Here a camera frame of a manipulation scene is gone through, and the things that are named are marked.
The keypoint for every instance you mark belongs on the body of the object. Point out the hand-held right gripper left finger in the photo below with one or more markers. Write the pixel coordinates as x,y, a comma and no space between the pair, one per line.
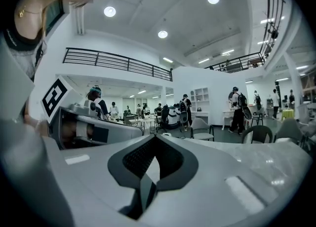
93,179

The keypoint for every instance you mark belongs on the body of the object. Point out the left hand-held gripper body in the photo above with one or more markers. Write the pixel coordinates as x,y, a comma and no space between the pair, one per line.
118,128

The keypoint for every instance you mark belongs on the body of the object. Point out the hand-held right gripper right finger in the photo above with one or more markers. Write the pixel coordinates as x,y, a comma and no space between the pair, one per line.
209,171

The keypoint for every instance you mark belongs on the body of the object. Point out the white work table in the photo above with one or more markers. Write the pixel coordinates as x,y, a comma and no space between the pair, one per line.
142,121

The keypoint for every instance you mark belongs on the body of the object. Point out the light grey chair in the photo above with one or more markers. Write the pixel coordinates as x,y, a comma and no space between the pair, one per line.
200,128

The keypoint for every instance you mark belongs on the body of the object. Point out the white console desk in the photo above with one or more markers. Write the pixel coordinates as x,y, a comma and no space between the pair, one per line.
229,116

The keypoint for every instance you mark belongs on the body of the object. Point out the dark round-back chair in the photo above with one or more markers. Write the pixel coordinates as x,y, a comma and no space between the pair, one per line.
256,134

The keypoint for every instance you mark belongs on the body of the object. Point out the long black balcony railing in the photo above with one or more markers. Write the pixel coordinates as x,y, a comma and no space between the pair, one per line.
118,63

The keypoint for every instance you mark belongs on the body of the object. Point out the grey shell chair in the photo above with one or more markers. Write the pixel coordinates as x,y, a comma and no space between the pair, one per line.
291,128

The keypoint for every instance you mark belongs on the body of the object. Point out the yellow-covered round table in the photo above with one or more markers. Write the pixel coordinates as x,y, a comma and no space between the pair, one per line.
288,114

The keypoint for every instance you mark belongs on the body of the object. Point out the short black balcony railing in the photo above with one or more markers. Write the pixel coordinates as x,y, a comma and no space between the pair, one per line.
237,63

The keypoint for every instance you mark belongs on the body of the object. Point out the dark window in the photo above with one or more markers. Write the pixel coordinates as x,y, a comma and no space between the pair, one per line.
54,15

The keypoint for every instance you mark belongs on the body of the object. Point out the person's upper body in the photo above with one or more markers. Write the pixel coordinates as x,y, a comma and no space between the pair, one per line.
27,31

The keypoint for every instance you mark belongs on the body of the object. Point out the white wall shelf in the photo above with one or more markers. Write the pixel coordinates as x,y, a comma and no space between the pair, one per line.
200,97

